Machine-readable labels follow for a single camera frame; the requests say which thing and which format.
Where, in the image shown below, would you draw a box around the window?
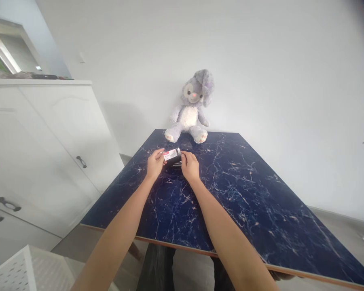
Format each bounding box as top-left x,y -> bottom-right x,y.
0,14 -> 43,80

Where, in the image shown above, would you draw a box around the white cabinet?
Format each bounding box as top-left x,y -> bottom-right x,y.
0,78 -> 124,261

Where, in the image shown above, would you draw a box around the person's legs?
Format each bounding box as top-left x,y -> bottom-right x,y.
135,243 -> 237,291

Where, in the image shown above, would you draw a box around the white perforated basket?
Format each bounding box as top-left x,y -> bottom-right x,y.
0,244 -> 75,291

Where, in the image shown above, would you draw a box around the person's right hand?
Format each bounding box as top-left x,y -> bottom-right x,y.
180,150 -> 201,182

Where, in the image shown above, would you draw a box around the small black box white label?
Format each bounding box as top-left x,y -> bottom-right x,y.
161,148 -> 184,169

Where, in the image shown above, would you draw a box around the purple plush bunny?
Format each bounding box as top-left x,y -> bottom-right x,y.
164,69 -> 215,144

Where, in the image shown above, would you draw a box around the person's left hand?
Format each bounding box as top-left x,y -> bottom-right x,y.
146,148 -> 168,181

